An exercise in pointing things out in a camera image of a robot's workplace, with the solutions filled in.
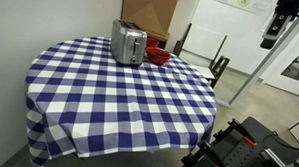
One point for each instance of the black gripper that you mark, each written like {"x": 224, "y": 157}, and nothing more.
{"x": 290, "y": 5}

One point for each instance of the toaster lever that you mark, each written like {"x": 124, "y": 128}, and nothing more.
{"x": 136, "y": 49}

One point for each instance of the silver two-slot toaster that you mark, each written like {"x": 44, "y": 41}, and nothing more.
{"x": 126, "y": 42}

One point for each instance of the white door with window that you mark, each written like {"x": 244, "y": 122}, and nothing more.
{"x": 290, "y": 70}

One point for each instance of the white folding chair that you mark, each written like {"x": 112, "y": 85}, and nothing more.
{"x": 204, "y": 45}

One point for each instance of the orange black clamp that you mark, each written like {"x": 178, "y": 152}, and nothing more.
{"x": 217, "y": 161}
{"x": 244, "y": 135}

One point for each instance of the large red bowl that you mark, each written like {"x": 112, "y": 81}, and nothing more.
{"x": 157, "y": 56}

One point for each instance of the small red cup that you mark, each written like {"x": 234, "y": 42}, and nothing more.
{"x": 152, "y": 43}

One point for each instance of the black orange equipment base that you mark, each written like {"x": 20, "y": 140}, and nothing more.
{"x": 250, "y": 153}

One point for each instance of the brown cardboard box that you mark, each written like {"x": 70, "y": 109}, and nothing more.
{"x": 148, "y": 11}

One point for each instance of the blue white checkered tablecloth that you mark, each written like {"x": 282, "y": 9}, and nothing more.
{"x": 99, "y": 101}

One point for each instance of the aluminium frame post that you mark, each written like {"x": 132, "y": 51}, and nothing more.
{"x": 267, "y": 61}

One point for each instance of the wall poster with green circle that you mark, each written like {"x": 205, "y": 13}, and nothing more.
{"x": 242, "y": 2}

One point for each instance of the silver metal rail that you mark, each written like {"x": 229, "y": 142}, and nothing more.
{"x": 273, "y": 157}

